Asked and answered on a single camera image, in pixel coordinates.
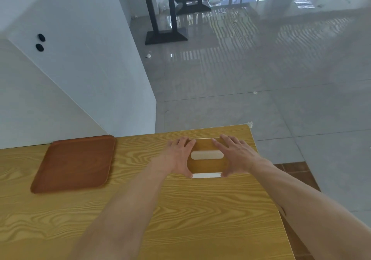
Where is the person's left hand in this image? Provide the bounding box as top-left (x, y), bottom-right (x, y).
top-left (157, 136), bottom-right (197, 179)

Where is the person's right hand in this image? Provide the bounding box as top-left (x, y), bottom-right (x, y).
top-left (212, 134), bottom-right (268, 179)

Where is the wooden lid tissue box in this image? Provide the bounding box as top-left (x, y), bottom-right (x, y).
top-left (187, 137), bottom-right (230, 180)

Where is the person's right forearm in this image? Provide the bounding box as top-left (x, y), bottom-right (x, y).
top-left (251, 158), bottom-right (371, 260)

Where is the person's left forearm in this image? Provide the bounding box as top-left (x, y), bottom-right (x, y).
top-left (68, 159), bottom-right (172, 260)

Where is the brown rectangular serving tray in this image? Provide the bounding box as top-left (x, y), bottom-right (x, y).
top-left (30, 135), bottom-right (117, 194)

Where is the black table pedestal base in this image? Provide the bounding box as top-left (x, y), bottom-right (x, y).
top-left (175, 0), bottom-right (212, 16)

